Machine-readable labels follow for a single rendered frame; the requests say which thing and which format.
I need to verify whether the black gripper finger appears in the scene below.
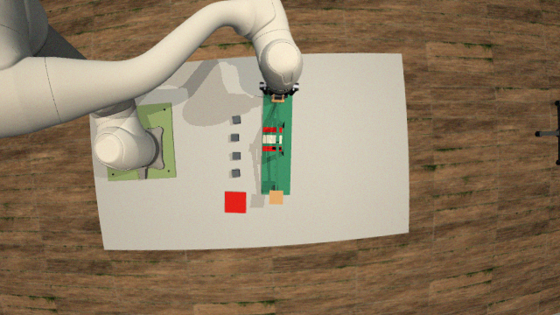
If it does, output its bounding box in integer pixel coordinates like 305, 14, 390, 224
260, 82, 273, 99
283, 83, 299, 100

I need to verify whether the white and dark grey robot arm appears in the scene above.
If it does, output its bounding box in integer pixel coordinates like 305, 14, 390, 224
0, 0, 303, 179

